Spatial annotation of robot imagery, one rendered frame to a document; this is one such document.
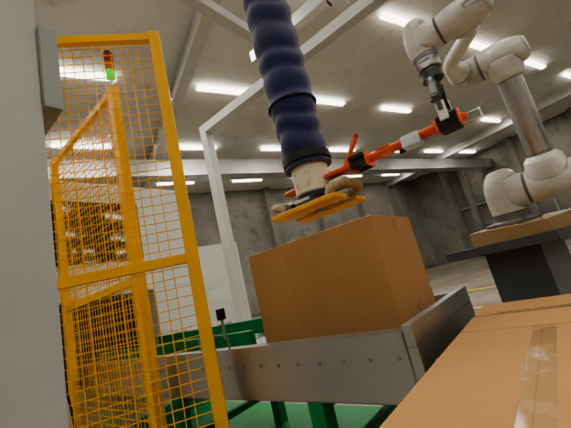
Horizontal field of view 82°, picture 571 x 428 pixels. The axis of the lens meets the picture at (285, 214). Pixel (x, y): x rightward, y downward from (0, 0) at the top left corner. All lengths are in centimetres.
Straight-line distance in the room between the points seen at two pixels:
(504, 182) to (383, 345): 115
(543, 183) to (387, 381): 121
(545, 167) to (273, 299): 134
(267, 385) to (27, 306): 79
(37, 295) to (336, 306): 90
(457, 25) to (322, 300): 106
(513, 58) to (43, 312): 197
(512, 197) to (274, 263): 118
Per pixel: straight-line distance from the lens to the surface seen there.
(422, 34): 143
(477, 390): 70
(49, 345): 108
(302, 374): 122
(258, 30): 182
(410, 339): 100
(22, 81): 133
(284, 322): 140
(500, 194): 191
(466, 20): 141
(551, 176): 188
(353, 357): 109
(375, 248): 114
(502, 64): 189
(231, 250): 433
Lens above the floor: 78
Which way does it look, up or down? 12 degrees up
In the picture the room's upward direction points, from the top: 14 degrees counter-clockwise
